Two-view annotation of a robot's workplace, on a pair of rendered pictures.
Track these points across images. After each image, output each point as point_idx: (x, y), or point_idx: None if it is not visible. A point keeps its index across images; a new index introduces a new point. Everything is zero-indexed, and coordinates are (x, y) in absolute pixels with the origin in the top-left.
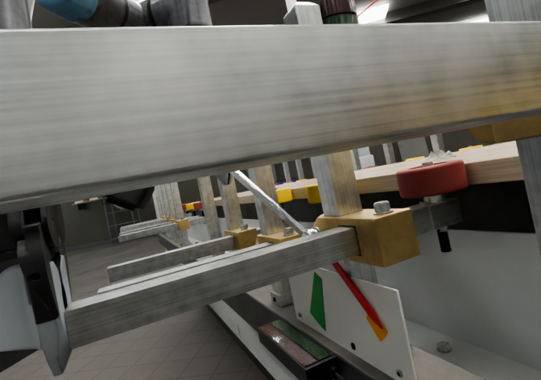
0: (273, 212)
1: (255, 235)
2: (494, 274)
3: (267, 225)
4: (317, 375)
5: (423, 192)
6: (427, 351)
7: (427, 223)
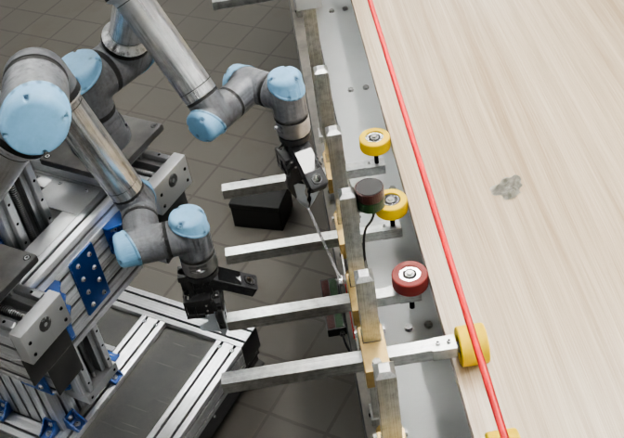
0: None
1: None
2: None
3: (339, 218)
4: (333, 332)
5: (396, 290)
6: (419, 322)
7: (396, 301)
